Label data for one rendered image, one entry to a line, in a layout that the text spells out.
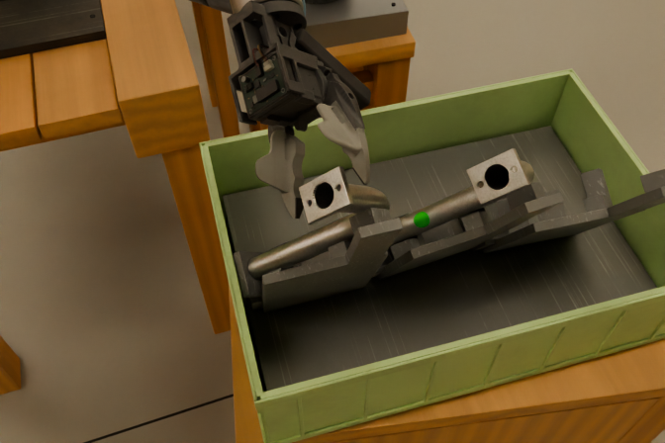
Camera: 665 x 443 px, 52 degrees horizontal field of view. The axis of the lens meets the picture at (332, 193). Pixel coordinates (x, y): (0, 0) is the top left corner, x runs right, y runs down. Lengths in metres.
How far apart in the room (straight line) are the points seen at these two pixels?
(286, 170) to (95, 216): 1.58
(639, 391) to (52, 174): 1.88
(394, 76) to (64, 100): 0.63
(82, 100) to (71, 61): 0.11
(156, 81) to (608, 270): 0.80
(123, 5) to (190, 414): 1.02
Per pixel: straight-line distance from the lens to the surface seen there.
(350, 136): 0.67
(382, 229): 0.69
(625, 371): 1.09
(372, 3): 1.37
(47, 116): 1.27
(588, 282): 1.07
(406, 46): 1.37
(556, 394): 1.04
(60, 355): 2.02
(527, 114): 1.22
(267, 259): 0.88
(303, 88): 0.67
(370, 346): 0.96
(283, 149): 0.72
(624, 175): 1.11
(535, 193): 0.77
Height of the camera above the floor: 1.71
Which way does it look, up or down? 52 degrees down
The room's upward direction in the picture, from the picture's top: straight up
